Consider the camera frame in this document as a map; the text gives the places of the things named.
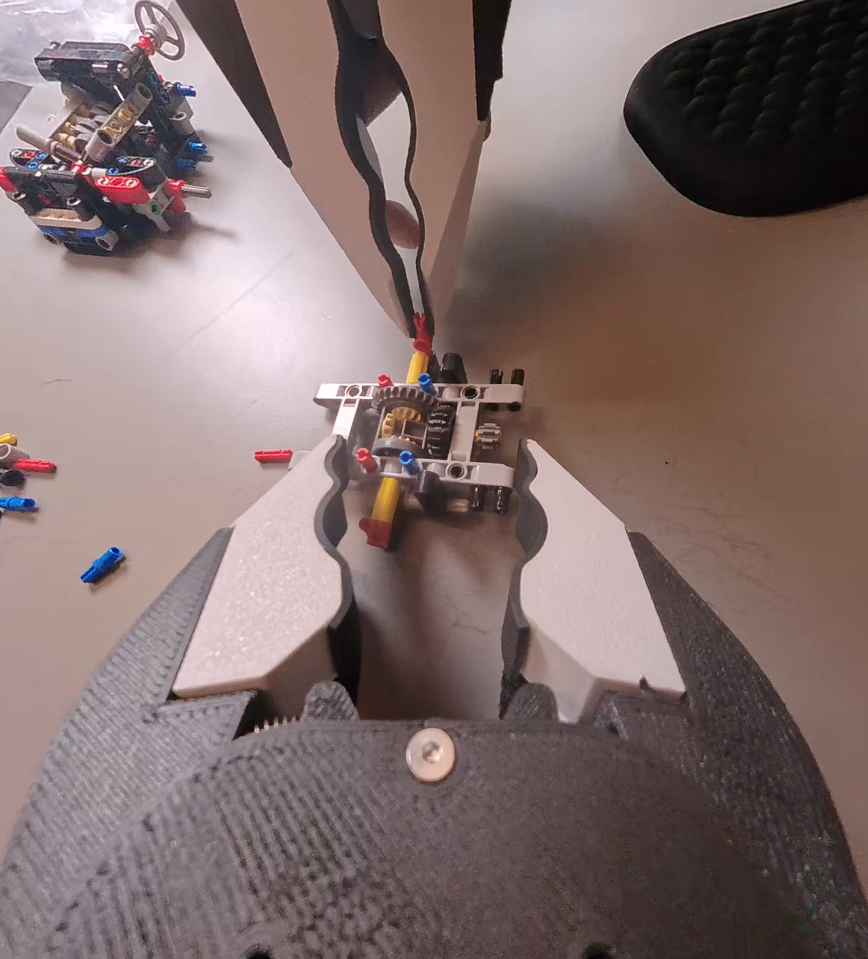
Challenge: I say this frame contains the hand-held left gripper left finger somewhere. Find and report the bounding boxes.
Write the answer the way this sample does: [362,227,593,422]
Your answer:
[170,435,360,713]

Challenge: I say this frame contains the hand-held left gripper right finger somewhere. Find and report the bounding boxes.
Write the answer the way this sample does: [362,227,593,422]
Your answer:
[501,438,688,724]

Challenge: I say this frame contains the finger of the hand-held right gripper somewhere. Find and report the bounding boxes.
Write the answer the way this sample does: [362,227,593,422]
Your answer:
[234,0,435,340]
[369,0,493,332]

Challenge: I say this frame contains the grey lego gearbox assembly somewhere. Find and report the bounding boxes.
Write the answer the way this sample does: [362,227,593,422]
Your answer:
[316,348,528,551]

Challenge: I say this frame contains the single blue lego pin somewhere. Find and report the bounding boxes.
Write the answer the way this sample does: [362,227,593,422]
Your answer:
[79,547,126,584]

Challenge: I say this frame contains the black lego chassis assembly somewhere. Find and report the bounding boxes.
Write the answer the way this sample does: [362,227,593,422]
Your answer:
[0,0,214,259]

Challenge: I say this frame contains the person's right hand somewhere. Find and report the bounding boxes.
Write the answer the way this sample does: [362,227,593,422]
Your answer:
[352,33,422,250]

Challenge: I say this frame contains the black chair armrest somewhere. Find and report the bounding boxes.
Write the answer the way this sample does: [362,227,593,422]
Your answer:
[623,0,868,218]

